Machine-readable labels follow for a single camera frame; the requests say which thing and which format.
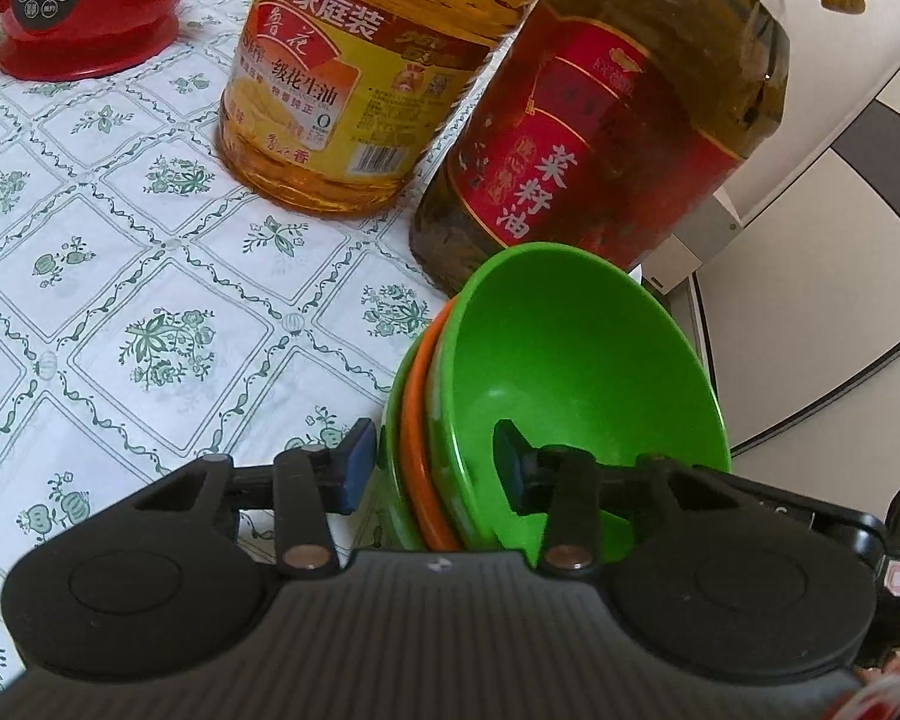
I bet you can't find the green bowl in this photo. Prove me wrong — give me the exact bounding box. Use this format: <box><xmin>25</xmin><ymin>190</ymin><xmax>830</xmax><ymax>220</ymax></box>
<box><xmin>425</xmin><ymin>242</ymin><xmax>731</xmax><ymax>559</ymax></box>
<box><xmin>377</xmin><ymin>340</ymin><xmax>425</xmax><ymax>551</ymax></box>

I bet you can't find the orange plastic bowl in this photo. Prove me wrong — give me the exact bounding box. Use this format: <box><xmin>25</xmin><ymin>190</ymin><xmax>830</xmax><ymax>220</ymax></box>
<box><xmin>398</xmin><ymin>302</ymin><xmax>461</xmax><ymax>553</ymax></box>

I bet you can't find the person's right hand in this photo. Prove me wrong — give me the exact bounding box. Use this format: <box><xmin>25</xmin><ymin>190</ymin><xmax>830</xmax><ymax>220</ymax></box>
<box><xmin>855</xmin><ymin>650</ymin><xmax>900</xmax><ymax>684</ymax></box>

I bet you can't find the green floral tablecloth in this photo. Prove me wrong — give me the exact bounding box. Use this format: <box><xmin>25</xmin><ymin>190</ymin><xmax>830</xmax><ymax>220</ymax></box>
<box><xmin>0</xmin><ymin>0</ymin><xmax>512</xmax><ymax>706</ymax></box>

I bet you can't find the white small cabinet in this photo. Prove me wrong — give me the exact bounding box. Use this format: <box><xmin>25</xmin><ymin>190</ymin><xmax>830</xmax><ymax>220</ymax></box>
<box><xmin>642</xmin><ymin>188</ymin><xmax>743</xmax><ymax>294</ymax></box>

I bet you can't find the red label oil bottle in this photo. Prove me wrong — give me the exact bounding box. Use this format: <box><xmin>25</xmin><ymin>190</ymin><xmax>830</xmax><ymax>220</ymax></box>
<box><xmin>407</xmin><ymin>0</ymin><xmax>870</xmax><ymax>299</ymax></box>

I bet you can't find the yellow label oil bottle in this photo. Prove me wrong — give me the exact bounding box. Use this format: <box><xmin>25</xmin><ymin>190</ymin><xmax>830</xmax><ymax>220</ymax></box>
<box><xmin>217</xmin><ymin>0</ymin><xmax>536</xmax><ymax>215</ymax></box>

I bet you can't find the red electric pressure cooker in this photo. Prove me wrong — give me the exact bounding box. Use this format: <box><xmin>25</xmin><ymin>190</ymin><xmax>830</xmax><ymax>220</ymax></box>
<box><xmin>0</xmin><ymin>0</ymin><xmax>182</xmax><ymax>82</ymax></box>

